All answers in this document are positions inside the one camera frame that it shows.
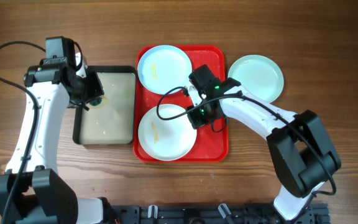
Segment white plate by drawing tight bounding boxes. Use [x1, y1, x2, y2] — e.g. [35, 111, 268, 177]
[138, 104, 197, 161]

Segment mint green plate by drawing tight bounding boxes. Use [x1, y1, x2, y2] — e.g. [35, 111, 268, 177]
[227, 55, 285, 103]

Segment yellow green sponge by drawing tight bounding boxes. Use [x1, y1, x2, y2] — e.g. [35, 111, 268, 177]
[89, 96, 108, 109]

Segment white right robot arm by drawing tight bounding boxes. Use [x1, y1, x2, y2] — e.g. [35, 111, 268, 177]
[185, 65, 341, 222]

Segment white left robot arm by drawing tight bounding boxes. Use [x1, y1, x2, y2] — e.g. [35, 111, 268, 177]
[0, 37, 110, 223]

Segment light blue plate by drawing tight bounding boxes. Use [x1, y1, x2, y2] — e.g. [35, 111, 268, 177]
[137, 45, 193, 95]

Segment red plastic tray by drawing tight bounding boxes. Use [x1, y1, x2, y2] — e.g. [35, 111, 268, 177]
[133, 45, 229, 163]

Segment black water basin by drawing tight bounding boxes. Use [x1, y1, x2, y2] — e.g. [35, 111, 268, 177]
[73, 65, 137, 146]

